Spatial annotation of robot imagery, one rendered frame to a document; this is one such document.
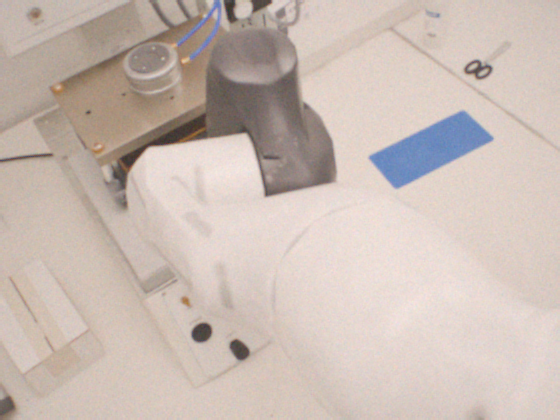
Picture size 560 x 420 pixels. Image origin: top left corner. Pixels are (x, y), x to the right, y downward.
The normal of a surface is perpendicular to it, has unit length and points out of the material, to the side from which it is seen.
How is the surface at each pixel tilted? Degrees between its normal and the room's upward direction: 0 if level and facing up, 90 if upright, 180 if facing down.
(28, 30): 90
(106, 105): 0
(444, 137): 0
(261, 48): 12
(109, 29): 90
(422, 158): 0
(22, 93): 90
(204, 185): 31
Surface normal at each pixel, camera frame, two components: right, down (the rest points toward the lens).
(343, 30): -0.11, -0.60
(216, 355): 0.44, 0.33
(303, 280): -0.81, -0.42
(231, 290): -0.68, 0.32
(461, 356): 0.26, -0.22
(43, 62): 0.57, 0.62
